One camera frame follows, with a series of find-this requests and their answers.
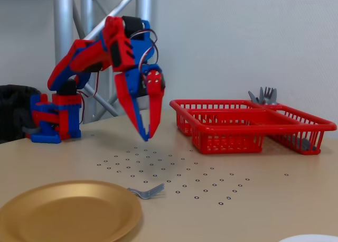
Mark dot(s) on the dark grey utensil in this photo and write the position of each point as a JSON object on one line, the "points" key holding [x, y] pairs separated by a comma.
{"points": [[303, 144]]}

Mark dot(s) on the white round disc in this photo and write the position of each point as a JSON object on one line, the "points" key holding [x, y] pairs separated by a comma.
{"points": [[311, 239]]}

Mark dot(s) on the red blue robot arm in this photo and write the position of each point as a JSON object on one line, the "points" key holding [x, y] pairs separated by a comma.
{"points": [[79, 57]]}

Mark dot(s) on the black fabric chair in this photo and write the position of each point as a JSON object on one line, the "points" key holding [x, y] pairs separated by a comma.
{"points": [[13, 107]]}

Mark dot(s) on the red plastic dish basket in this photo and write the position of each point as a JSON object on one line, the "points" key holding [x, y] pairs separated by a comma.
{"points": [[224, 128]]}

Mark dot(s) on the grey plastic spoon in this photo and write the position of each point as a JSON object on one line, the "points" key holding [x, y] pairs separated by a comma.
{"points": [[274, 98]]}

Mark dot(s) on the grey plastic fork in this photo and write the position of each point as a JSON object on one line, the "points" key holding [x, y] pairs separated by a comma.
{"points": [[145, 195], [268, 94]]}

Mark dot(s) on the red blue gripper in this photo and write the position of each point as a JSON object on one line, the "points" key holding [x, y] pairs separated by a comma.
{"points": [[135, 79]]}

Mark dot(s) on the gold plastic plate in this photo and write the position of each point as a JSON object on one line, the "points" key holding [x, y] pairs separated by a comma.
{"points": [[71, 215]]}

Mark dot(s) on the silver metal truss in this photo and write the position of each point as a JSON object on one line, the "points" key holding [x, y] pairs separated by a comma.
{"points": [[144, 4]]}

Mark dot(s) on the grey plastic knife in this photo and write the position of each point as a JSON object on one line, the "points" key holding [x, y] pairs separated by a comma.
{"points": [[253, 96], [261, 95]]}

